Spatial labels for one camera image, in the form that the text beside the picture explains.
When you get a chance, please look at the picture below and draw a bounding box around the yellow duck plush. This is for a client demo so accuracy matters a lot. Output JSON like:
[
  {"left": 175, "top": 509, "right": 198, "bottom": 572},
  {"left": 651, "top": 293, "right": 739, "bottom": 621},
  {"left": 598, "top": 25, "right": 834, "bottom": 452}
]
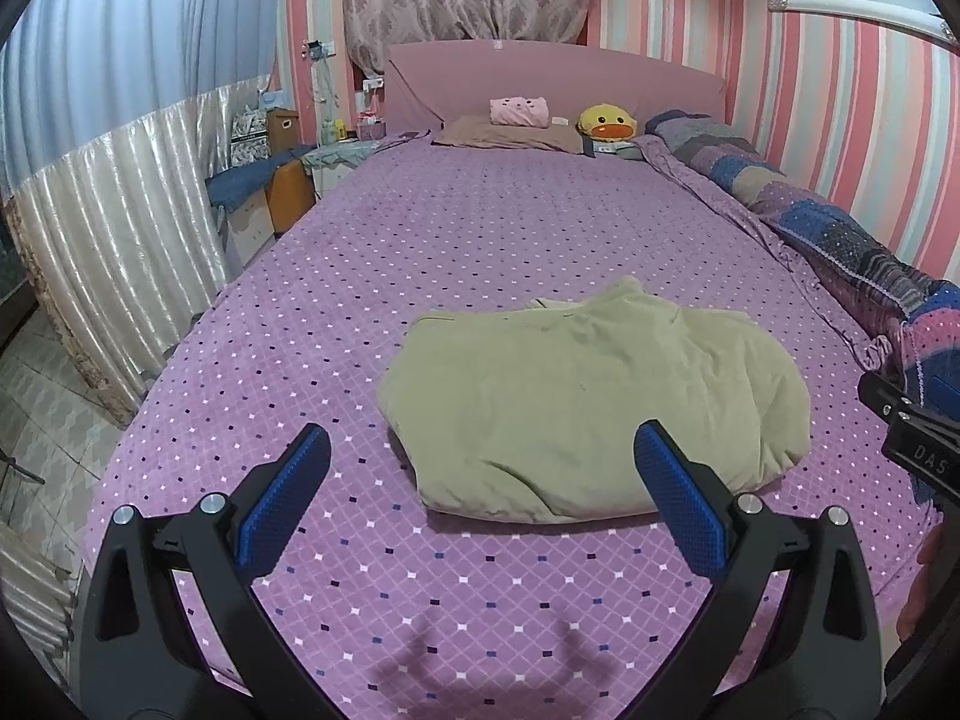
[{"left": 576, "top": 105, "right": 638, "bottom": 142}]

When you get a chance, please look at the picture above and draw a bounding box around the dark printed cushion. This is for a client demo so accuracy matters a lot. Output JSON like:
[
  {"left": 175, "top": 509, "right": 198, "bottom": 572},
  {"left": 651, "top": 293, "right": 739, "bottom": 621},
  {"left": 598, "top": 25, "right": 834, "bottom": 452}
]
[{"left": 583, "top": 136, "right": 646, "bottom": 163}]

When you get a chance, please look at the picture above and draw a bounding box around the brown pillow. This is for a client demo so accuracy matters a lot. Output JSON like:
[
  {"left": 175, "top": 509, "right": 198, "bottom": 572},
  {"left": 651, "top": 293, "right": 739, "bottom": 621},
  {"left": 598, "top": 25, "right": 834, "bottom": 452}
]
[{"left": 433, "top": 115, "right": 586, "bottom": 155}]

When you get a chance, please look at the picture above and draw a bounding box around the pink rolled cushion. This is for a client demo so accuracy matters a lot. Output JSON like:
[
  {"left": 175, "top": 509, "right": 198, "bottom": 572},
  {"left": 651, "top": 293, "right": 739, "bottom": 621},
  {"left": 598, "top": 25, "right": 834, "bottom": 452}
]
[{"left": 489, "top": 95, "right": 550, "bottom": 128}]

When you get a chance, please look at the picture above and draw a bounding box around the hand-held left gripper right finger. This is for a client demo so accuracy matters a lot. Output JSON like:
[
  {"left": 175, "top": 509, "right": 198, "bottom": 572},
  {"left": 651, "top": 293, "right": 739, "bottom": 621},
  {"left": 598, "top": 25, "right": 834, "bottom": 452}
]
[{"left": 634, "top": 420, "right": 890, "bottom": 720}]

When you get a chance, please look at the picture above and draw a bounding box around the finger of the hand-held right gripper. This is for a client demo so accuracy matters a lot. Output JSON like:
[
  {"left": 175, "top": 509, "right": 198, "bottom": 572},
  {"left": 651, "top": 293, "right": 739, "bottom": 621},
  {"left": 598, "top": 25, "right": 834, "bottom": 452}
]
[{"left": 859, "top": 371, "right": 960, "bottom": 440}]

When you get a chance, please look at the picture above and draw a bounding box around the patchwork quilt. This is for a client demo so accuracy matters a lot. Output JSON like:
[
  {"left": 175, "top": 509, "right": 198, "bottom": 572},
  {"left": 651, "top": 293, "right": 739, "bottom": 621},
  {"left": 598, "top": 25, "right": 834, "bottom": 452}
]
[{"left": 645, "top": 111, "right": 960, "bottom": 410}]

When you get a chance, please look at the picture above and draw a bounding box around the white nightstand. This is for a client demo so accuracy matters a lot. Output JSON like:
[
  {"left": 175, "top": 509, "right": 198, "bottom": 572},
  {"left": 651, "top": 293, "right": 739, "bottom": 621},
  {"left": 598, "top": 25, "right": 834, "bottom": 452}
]
[{"left": 302, "top": 141, "right": 376, "bottom": 200}]

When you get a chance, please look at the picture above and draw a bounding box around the silver pleated curtain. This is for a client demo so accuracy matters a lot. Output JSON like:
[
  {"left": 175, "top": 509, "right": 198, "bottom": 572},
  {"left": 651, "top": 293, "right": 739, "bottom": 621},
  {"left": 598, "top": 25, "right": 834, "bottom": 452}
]
[
  {"left": 0, "top": 525, "right": 76, "bottom": 650},
  {"left": 0, "top": 79, "right": 275, "bottom": 428}
]

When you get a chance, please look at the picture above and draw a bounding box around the white low cabinet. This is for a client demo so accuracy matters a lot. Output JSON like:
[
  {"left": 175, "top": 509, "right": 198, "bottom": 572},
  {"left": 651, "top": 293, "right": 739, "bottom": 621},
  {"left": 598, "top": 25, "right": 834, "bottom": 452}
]
[{"left": 225, "top": 191, "right": 272, "bottom": 267}]

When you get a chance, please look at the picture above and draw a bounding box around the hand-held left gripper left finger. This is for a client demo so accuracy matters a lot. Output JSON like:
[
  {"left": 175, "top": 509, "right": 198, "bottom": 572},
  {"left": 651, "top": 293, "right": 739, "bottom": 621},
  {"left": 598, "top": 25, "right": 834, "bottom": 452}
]
[{"left": 71, "top": 422, "right": 332, "bottom": 720}]

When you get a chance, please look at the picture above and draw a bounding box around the orange box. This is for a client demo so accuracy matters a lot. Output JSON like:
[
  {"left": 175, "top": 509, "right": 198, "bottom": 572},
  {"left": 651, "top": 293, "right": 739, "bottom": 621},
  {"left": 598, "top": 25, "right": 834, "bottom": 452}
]
[{"left": 268, "top": 161, "right": 317, "bottom": 233}]

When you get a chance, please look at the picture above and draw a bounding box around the brown cardboard box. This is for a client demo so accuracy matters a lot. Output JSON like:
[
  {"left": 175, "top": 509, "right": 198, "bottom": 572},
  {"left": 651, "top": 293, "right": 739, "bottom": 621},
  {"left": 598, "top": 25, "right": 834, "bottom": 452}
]
[{"left": 266, "top": 111, "right": 299, "bottom": 155}]

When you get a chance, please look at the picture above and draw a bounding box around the pale blue curtain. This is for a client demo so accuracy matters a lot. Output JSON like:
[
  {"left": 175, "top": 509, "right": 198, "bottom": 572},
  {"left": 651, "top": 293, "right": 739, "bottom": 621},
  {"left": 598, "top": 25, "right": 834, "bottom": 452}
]
[{"left": 0, "top": 0, "right": 290, "bottom": 196}]

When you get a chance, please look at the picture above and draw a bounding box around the beige padded vest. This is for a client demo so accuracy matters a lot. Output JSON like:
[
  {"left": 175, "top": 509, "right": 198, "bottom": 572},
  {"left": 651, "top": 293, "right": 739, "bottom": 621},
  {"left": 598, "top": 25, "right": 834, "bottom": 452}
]
[{"left": 377, "top": 276, "right": 813, "bottom": 524}]

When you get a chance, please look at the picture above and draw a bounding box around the pink headboard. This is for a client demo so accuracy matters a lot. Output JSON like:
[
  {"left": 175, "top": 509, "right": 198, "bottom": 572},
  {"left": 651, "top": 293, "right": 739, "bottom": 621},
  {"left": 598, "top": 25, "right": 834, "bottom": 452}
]
[{"left": 385, "top": 41, "right": 727, "bottom": 143}]

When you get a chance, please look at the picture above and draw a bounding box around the purple checked bed sheet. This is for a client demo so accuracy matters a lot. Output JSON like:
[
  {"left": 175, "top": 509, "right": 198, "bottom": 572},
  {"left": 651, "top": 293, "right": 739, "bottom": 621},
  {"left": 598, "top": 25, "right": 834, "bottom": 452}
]
[{"left": 86, "top": 139, "right": 946, "bottom": 720}]

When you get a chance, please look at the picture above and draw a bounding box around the blue cloth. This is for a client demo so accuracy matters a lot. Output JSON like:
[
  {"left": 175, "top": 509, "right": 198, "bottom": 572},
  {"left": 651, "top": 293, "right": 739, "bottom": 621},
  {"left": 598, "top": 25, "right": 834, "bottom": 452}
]
[{"left": 206, "top": 148, "right": 308, "bottom": 209}]

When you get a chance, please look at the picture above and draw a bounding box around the floral printed bag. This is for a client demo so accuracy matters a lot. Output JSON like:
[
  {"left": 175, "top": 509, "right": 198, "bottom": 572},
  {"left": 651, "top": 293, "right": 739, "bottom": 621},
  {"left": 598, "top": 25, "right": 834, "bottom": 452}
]
[{"left": 231, "top": 111, "right": 269, "bottom": 166}]

